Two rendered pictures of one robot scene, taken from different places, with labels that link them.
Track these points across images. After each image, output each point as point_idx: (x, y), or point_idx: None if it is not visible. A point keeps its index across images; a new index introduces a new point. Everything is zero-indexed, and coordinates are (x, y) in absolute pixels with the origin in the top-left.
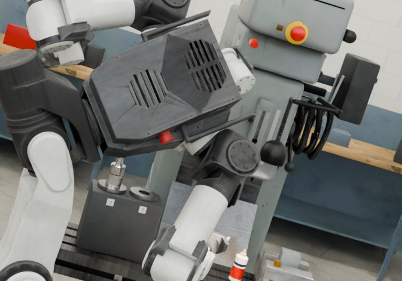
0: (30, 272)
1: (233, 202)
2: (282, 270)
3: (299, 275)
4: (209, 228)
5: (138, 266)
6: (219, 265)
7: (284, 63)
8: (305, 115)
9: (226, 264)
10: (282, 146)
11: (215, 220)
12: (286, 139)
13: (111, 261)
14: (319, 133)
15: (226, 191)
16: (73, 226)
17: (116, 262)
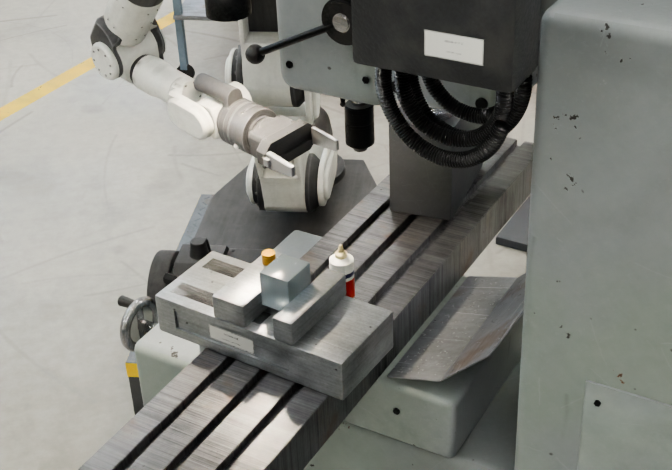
0: (232, 49)
1: (345, 137)
2: (251, 263)
3: (231, 281)
4: (107, 6)
5: (374, 200)
6: (404, 300)
7: None
8: (538, 77)
9: (463, 354)
10: None
11: (110, 1)
12: (277, 4)
13: (387, 179)
14: (395, 73)
15: None
16: (506, 167)
17: (384, 182)
